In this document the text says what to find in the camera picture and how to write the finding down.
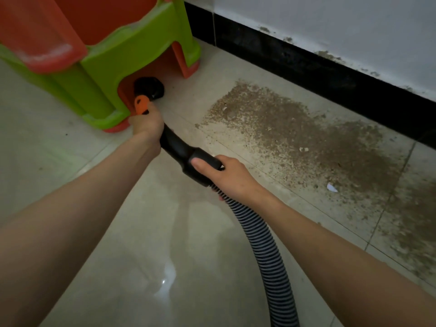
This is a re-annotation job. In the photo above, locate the person's right hand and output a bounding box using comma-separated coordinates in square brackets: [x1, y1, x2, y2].
[189, 155, 263, 208]

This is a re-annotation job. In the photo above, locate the person's left hand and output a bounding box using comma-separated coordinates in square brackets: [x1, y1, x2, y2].
[129, 105, 166, 150]

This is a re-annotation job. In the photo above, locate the black vacuum hose with handle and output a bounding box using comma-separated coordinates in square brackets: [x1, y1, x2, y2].
[133, 77, 301, 327]

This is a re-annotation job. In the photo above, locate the brown sawdust dirt patch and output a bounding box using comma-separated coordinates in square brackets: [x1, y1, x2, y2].
[196, 81, 436, 285]

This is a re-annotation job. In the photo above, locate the person's left forearm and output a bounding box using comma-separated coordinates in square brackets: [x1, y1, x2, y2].
[0, 133, 161, 327]

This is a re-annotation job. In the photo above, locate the person's right forearm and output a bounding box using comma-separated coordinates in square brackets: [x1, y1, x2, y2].
[255, 194, 436, 327]

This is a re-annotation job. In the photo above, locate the tiled floor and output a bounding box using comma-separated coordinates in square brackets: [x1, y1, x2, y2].
[0, 37, 436, 327]

